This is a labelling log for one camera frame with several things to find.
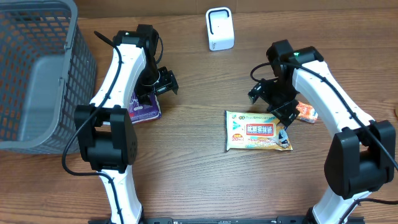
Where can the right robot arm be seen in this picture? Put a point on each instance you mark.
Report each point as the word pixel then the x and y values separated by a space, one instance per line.
pixel 361 158

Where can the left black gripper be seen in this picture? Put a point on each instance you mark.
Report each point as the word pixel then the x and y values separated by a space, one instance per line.
pixel 168 82

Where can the yellow snack bag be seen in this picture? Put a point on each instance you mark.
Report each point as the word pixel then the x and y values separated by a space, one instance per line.
pixel 255 131

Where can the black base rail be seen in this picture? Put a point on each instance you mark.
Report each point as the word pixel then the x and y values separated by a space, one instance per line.
pixel 224 221

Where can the grey plastic mesh basket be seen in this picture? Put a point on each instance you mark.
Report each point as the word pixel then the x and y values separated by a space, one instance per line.
pixel 47 70

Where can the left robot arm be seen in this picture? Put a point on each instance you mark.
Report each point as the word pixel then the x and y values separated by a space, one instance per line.
pixel 104 131

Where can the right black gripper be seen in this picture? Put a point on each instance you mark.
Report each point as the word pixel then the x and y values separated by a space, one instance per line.
pixel 288 112

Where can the white barcode scanner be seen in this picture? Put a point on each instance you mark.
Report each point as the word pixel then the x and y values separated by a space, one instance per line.
pixel 219 24

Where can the small orange tissue pack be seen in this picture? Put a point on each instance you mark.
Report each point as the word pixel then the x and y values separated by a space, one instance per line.
pixel 307 113

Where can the purple red soft package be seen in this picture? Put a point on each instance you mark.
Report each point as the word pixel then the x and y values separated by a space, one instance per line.
pixel 140 113

